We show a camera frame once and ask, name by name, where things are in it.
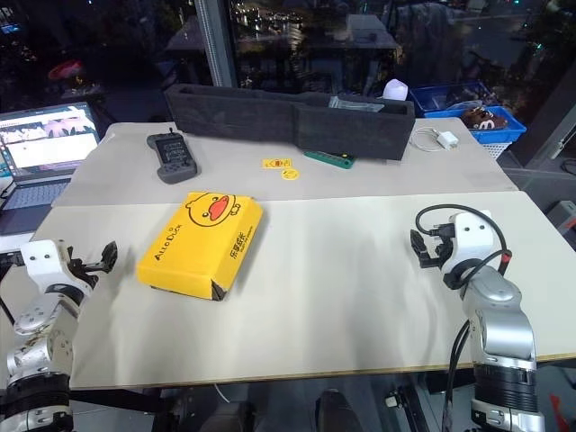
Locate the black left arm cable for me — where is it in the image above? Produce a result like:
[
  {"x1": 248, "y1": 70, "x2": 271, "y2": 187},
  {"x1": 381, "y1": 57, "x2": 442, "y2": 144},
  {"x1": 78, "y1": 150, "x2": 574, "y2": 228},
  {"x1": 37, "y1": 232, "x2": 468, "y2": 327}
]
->
[{"x1": 0, "y1": 285, "x2": 15, "y2": 327}]

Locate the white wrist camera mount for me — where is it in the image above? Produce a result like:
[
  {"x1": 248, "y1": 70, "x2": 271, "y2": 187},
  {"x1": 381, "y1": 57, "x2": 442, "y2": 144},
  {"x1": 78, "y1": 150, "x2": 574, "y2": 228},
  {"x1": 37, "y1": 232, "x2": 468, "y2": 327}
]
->
[
  {"x1": 20, "y1": 239, "x2": 74, "y2": 294},
  {"x1": 441, "y1": 209, "x2": 495, "y2": 274}
]

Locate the grey handheld remote controller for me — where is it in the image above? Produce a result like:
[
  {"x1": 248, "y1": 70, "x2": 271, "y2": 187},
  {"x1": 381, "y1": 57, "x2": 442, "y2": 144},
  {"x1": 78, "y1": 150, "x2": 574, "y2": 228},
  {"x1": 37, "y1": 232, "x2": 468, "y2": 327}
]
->
[{"x1": 145, "y1": 127, "x2": 200, "y2": 185}]

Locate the blue plastic bin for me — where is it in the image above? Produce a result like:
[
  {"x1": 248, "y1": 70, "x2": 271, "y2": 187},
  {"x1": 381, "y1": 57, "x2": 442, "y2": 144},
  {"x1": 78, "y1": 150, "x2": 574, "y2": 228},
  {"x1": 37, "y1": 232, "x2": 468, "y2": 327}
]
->
[{"x1": 408, "y1": 81, "x2": 500, "y2": 119}]

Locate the yellow duck cardboard box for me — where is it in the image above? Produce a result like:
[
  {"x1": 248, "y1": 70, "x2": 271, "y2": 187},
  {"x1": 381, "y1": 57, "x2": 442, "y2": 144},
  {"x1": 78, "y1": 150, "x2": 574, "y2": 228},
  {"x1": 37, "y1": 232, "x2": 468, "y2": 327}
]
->
[{"x1": 135, "y1": 190, "x2": 265, "y2": 303}]

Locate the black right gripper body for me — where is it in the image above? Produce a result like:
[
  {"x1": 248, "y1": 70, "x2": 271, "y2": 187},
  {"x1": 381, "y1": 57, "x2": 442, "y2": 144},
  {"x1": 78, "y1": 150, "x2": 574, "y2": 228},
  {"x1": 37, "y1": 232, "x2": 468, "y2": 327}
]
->
[{"x1": 429, "y1": 223, "x2": 456, "y2": 271}]

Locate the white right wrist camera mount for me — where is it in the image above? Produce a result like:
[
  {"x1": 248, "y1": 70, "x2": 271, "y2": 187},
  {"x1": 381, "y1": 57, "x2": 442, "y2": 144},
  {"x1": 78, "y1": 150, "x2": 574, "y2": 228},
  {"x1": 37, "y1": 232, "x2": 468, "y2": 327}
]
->
[{"x1": 441, "y1": 209, "x2": 495, "y2": 274}]

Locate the white charger plug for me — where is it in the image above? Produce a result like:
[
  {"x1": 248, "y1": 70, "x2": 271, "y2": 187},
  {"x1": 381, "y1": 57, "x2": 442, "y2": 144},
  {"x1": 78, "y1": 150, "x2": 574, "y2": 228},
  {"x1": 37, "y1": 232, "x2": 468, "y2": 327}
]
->
[{"x1": 434, "y1": 130, "x2": 460, "y2": 151}]

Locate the clear plastic bag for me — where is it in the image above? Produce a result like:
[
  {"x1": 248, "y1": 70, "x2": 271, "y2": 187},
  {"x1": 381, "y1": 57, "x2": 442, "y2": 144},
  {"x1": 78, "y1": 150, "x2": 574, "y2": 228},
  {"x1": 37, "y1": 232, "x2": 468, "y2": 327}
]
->
[{"x1": 327, "y1": 94, "x2": 387, "y2": 114}]

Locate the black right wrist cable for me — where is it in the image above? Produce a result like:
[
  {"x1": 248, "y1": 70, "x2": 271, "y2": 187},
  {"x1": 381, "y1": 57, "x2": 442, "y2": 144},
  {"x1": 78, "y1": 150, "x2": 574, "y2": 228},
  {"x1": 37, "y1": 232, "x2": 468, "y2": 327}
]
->
[{"x1": 414, "y1": 203, "x2": 515, "y2": 290}]

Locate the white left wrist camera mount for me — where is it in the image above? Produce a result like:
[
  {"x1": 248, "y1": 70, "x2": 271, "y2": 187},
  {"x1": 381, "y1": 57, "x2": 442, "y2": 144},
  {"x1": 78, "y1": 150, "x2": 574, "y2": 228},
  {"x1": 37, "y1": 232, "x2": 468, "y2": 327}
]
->
[{"x1": 20, "y1": 239, "x2": 74, "y2": 294}]

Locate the grey metal window post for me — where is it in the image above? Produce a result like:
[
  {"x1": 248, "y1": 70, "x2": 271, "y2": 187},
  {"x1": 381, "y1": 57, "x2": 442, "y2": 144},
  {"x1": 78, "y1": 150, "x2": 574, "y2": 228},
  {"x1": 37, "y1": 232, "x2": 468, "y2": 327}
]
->
[{"x1": 194, "y1": 0, "x2": 239, "y2": 89}]

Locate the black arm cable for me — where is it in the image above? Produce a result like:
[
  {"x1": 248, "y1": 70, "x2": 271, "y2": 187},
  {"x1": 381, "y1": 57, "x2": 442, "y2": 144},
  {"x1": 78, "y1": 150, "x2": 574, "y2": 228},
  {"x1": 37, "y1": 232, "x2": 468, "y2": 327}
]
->
[
  {"x1": 0, "y1": 285, "x2": 15, "y2": 327},
  {"x1": 442, "y1": 318, "x2": 473, "y2": 432}
]

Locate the white charger cable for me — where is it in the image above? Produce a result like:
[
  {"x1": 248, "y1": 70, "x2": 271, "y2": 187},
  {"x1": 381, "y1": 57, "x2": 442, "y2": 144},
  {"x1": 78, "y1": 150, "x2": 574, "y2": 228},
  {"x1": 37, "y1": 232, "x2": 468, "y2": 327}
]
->
[{"x1": 409, "y1": 126, "x2": 440, "y2": 151}]

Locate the grey box with red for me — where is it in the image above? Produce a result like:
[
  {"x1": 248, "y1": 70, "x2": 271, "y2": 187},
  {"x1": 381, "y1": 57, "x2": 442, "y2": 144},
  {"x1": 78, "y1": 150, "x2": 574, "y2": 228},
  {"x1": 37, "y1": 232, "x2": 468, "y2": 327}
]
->
[{"x1": 545, "y1": 199, "x2": 576, "y2": 236}]

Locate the black foam tray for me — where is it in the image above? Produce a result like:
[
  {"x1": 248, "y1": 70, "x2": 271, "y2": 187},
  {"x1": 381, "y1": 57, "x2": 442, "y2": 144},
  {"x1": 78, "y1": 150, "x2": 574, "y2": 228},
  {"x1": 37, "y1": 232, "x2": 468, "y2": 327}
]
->
[{"x1": 163, "y1": 82, "x2": 417, "y2": 162}]

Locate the open laptop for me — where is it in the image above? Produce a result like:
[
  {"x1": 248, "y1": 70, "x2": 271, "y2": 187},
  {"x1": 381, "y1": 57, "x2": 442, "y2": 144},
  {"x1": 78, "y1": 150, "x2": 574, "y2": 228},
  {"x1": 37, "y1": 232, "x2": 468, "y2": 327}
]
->
[{"x1": 0, "y1": 100, "x2": 102, "y2": 236}]

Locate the blue plastic basket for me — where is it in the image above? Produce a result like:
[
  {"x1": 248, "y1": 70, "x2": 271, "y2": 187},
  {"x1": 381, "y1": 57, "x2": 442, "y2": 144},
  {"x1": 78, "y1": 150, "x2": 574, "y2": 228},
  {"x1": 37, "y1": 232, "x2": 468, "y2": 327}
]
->
[{"x1": 466, "y1": 104, "x2": 528, "y2": 146}]

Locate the green power strip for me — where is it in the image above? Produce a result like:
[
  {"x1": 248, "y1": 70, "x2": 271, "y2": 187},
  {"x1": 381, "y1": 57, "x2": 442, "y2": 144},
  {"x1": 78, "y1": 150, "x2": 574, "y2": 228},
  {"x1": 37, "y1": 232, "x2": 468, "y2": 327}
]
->
[{"x1": 302, "y1": 148, "x2": 357, "y2": 170}]

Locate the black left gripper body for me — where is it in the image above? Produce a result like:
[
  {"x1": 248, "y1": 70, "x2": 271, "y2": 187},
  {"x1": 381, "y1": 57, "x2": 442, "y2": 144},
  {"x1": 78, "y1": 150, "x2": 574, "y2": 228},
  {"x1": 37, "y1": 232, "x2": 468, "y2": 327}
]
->
[{"x1": 62, "y1": 245, "x2": 101, "y2": 290}]

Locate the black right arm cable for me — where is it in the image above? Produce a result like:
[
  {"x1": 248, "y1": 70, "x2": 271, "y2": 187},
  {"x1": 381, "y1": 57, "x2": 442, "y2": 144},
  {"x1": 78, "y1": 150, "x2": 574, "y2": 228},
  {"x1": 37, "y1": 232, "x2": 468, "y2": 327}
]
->
[{"x1": 442, "y1": 318, "x2": 473, "y2": 432}]

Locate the white purple lamp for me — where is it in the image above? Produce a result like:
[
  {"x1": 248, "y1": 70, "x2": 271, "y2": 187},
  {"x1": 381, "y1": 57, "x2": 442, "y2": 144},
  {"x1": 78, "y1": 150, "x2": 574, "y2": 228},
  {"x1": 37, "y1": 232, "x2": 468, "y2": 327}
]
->
[{"x1": 382, "y1": 77, "x2": 410, "y2": 102}]

